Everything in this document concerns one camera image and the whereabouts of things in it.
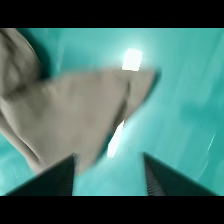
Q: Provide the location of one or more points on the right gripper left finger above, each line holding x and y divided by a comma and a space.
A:
56, 180

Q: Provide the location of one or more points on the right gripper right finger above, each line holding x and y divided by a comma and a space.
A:
166, 181

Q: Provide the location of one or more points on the beige T-shirt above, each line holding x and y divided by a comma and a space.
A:
66, 113

